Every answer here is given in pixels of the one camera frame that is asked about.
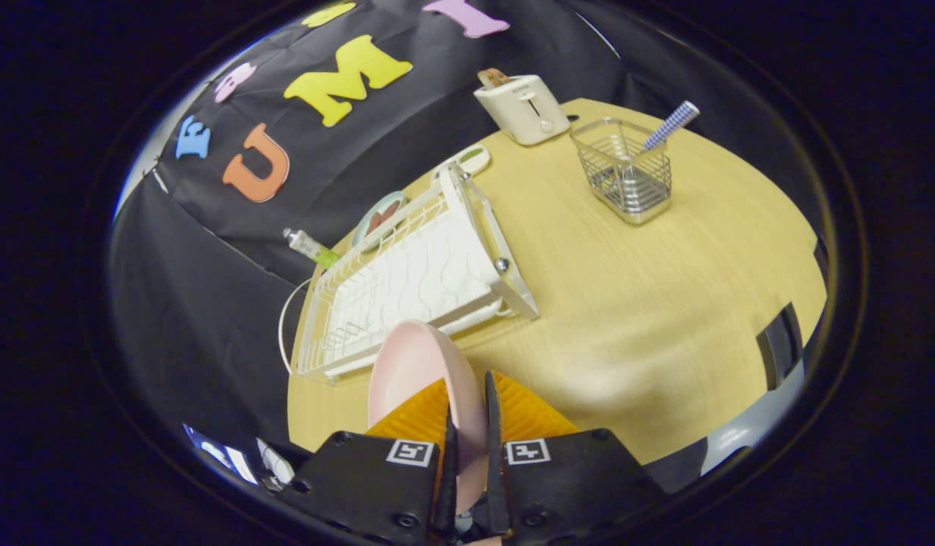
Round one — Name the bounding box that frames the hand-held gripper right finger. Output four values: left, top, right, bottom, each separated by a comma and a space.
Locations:
482, 370, 667, 542

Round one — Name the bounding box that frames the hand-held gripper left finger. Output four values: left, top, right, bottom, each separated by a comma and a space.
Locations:
280, 378, 460, 545

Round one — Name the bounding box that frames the pink plate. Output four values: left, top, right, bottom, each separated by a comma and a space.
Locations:
367, 319, 489, 513

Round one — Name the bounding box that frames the white dish rack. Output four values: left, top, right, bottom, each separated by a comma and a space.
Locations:
279, 163, 540, 384

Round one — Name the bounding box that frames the metal wire basket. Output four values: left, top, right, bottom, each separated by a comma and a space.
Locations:
570, 118, 673, 226

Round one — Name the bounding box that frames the blue checked handle spoon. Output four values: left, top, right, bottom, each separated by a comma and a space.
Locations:
619, 101, 700, 190

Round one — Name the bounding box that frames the small teal plate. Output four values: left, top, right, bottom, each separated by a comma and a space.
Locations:
352, 191, 407, 249

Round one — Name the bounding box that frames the white divided dish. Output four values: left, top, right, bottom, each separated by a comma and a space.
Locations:
431, 144, 491, 183

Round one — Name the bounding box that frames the green liquid bottle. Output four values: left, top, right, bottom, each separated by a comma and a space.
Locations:
283, 228, 340, 268

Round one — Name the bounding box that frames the white toaster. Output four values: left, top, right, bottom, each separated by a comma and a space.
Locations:
473, 74, 571, 146

